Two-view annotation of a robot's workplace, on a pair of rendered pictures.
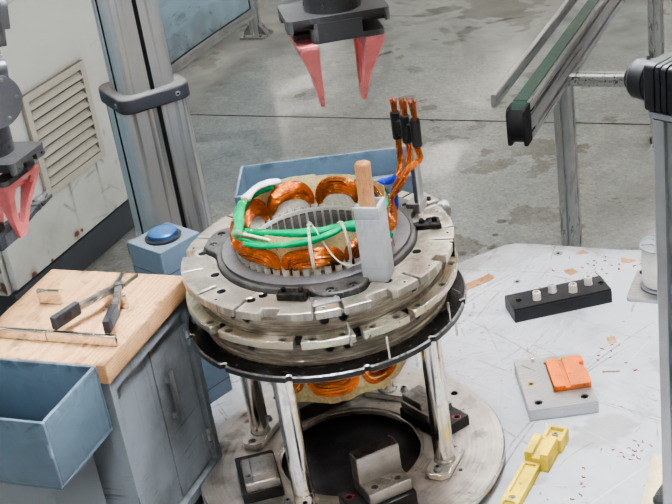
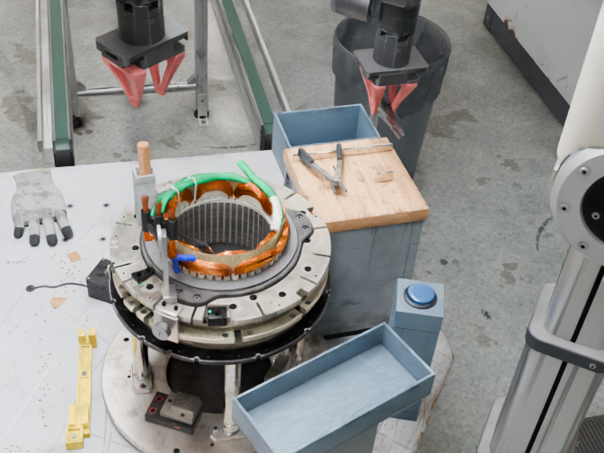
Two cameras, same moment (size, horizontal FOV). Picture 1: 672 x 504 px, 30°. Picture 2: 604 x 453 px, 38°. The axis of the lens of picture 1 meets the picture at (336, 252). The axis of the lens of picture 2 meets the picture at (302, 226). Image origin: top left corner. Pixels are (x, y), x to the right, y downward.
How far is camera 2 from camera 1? 2.15 m
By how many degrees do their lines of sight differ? 101
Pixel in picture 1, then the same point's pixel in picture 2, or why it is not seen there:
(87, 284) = (380, 200)
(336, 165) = (351, 423)
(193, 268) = (292, 198)
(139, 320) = (303, 182)
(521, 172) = not seen: outside the picture
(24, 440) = (288, 121)
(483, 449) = (121, 399)
